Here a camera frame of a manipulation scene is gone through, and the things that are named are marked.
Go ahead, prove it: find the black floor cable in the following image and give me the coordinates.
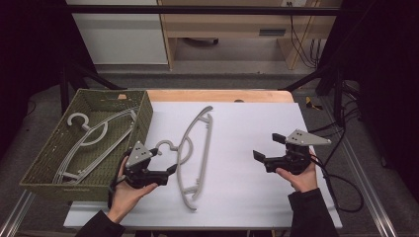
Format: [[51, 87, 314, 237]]
[[308, 80, 362, 167]]

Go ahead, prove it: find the dark drawer handle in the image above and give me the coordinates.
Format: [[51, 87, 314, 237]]
[[258, 29, 287, 38]]

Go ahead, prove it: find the grey plastic clothes hanger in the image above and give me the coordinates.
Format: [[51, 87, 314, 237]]
[[53, 112, 138, 185], [155, 105, 214, 212], [52, 108, 139, 186]]

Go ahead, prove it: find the black curtain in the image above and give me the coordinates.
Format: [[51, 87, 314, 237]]
[[0, 0, 98, 159], [315, 0, 419, 201]]

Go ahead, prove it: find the low wheeled dolly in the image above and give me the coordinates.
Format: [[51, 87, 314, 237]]
[[182, 37, 220, 46]]

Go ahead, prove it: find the white power strip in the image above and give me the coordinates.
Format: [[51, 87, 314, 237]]
[[280, 0, 319, 8]]

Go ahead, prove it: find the white table cover sheet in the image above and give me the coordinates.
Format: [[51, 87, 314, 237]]
[[63, 101, 344, 230]]

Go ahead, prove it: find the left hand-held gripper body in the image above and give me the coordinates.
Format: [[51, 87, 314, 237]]
[[124, 140, 169, 190]]

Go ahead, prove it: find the light wooden desk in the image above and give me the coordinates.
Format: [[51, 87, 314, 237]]
[[157, 0, 341, 71]]

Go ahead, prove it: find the aluminium frame rail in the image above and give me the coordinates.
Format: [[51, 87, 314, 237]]
[[0, 190, 37, 237], [340, 136, 399, 237]]

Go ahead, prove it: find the person's left hand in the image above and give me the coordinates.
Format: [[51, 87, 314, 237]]
[[106, 157, 159, 225]]

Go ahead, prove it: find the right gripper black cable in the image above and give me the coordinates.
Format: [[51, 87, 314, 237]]
[[309, 152, 365, 213]]

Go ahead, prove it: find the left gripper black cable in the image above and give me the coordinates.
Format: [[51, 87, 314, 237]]
[[107, 150, 130, 209]]

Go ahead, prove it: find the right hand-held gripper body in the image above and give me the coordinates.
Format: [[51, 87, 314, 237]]
[[264, 128, 332, 176]]

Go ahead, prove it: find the black hanging cable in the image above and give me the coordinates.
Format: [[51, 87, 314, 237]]
[[289, 3, 318, 69]]

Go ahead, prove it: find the black cable bundle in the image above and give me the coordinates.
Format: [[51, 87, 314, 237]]
[[308, 39, 323, 68]]

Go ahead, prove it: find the green woven basket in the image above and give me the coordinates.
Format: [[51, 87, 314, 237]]
[[19, 88, 154, 202]]

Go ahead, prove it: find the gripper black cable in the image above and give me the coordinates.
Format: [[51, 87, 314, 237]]
[[107, 150, 130, 209], [309, 152, 365, 213]]

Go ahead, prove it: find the black metal stand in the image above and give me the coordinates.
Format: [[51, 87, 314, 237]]
[[282, 63, 349, 127], [58, 60, 127, 115]]

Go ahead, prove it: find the person's right hand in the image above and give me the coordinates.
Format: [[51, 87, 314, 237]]
[[274, 153, 319, 195]]

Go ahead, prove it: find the black horizontal frame bar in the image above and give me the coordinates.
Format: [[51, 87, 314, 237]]
[[63, 4, 342, 17]]

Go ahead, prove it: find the yellow black tool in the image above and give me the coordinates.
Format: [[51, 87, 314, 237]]
[[304, 96, 324, 112]]

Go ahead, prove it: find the white cabinet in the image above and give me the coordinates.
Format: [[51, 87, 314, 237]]
[[65, 0, 169, 65]]

